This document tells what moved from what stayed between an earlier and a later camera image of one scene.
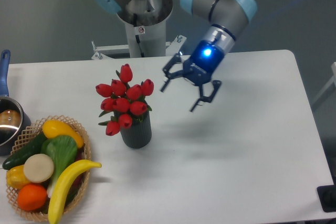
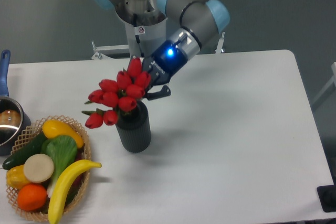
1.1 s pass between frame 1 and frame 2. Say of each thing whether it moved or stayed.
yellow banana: stayed
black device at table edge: stayed
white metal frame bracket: stayed
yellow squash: stayed
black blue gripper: moved
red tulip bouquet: moved
